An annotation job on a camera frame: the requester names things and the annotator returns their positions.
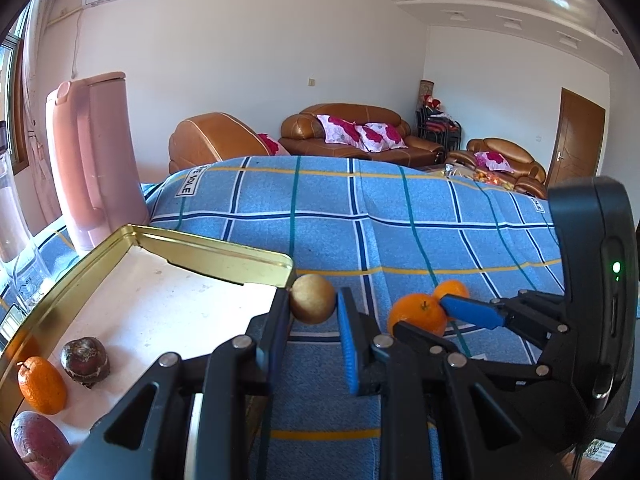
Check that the black smartphone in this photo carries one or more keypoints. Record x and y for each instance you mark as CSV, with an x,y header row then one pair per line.
x,y
9,327

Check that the brown leather armchair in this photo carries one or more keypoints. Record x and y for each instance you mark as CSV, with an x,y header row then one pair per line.
x,y
210,140

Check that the tall decorated vase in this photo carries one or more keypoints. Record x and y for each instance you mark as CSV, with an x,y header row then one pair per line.
x,y
426,92

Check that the gold metal tray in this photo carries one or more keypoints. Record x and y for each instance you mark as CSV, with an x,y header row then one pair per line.
x,y
175,320

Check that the small orange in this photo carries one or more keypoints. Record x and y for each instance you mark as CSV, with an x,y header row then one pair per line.
x,y
452,289
415,312

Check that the large orange with stem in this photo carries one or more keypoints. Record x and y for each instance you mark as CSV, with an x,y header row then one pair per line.
x,y
42,385

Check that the wooden framed window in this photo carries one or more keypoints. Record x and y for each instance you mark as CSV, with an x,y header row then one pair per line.
x,y
12,110

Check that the tan round longan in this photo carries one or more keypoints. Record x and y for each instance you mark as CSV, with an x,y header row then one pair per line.
x,y
312,297

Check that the brown wooden door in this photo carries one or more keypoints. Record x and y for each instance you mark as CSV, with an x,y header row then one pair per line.
x,y
575,140

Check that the brown leather loveseat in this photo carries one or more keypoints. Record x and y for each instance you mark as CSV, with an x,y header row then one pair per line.
x,y
525,157

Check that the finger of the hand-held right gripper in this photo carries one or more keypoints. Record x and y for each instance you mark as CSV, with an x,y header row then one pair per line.
x,y
425,337
472,310

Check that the brown leather sofa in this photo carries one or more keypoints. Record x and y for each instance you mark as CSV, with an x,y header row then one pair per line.
x,y
300,130

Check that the pink curtain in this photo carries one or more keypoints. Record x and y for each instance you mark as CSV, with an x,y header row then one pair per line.
x,y
40,135

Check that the floral pillow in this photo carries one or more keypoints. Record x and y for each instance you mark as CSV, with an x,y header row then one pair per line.
x,y
494,161
382,137
340,129
274,144

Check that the glass bottle with metal lid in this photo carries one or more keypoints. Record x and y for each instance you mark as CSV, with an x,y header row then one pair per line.
x,y
22,240

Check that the pink electric kettle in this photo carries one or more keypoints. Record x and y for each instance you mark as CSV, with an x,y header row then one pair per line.
x,y
95,160

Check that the dark brown water chestnut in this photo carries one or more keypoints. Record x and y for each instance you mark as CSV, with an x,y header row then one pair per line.
x,y
85,362

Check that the red apple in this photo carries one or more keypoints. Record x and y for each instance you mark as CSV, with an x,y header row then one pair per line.
x,y
40,445

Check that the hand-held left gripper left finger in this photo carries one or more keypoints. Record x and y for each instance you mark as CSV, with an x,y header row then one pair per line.
x,y
272,340

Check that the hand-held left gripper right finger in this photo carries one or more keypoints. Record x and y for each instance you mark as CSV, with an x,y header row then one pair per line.
x,y
350,345

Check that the stacked dark chairs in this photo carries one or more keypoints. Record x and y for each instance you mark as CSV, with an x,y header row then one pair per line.
x,y
437,127

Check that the blue plaid tablecloth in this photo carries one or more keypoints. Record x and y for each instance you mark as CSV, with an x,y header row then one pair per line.
x,y
400,220

